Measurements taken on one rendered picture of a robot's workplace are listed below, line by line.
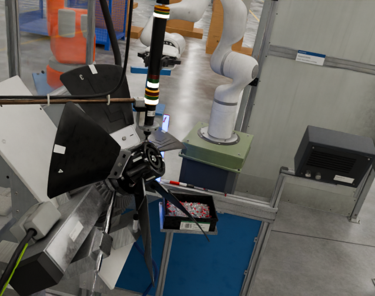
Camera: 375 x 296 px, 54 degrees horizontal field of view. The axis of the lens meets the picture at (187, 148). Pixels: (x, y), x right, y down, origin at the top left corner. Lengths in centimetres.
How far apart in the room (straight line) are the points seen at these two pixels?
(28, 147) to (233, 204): 92
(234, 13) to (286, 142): 171
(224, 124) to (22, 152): 99
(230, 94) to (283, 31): 123
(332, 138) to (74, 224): 102
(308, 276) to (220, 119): 142
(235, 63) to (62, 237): 109
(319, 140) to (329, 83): 153
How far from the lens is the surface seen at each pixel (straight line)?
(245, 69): 168
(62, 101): 108
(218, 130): 181
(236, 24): 164
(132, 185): 116
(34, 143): 120
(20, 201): 127
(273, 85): 296
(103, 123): 115
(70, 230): 99
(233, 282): 200
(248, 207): 170
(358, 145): 158
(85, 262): 101
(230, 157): 171
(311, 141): 150
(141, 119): 115
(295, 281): 270
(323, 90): 302
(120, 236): 125
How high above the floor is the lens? 176
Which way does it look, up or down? 26 degrees down
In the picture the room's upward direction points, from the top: 10 degrees clockwise
